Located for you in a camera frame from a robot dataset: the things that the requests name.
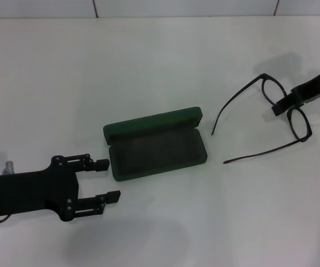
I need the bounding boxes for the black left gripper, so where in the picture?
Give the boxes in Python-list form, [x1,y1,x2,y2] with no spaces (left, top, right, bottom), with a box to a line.
[0,154,121,223]

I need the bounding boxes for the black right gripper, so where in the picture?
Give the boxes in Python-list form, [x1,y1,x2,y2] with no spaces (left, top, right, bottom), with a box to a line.
[271,63,320,117]

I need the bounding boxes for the black glasses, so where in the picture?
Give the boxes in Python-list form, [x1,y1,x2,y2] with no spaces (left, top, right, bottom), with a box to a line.
[211,73,313,165]

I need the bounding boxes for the green glasses case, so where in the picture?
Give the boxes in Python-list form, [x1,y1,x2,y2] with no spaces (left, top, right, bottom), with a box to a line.
[103,106,208,183]

